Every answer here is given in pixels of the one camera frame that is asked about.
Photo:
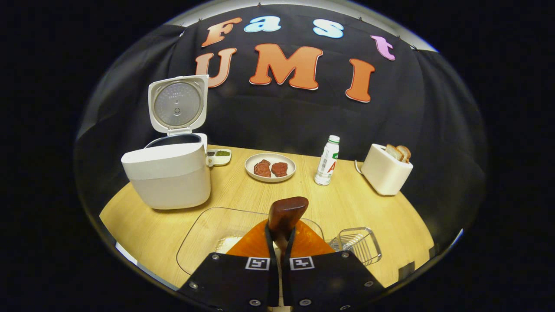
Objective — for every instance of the white rice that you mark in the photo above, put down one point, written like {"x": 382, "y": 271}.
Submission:
{"x": 229, "y": 245}

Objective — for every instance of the red meat piece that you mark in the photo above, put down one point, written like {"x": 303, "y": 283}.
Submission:
{"x": 279, "y": 169}
{"x": 262, "y": 168}

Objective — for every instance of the bread slice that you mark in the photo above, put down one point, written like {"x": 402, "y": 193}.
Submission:
{"x": 393, "y": 152}
{"x": 405, "y": 152}

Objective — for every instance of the brown wooden spoon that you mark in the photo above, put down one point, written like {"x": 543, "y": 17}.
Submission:
{"x": 286, "y": 214}

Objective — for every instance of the white round plate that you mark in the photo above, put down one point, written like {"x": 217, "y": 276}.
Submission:
{"x": 271, "y": 178}

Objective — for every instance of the white toaster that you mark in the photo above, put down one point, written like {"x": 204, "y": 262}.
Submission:
{"x": 383, "y": 173}

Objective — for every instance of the clear rice container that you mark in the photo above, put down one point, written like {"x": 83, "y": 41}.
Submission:
{"x": 204, "y": 236}

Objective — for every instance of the white divided seasoning dish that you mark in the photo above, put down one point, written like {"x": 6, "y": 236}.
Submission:
{"x": 219, "y": 157}

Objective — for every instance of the white drink bottle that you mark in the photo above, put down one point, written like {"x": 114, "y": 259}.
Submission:
{"x": 326, "y": 167}

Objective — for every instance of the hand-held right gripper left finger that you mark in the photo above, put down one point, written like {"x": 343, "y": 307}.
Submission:
{"x": 234, "y": 277}

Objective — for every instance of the white rice cooker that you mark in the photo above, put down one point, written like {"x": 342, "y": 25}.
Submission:
{"x": 169, "y": 177}

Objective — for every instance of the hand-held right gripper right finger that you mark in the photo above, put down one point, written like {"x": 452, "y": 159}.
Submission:
{"x": 329, "y": 277}

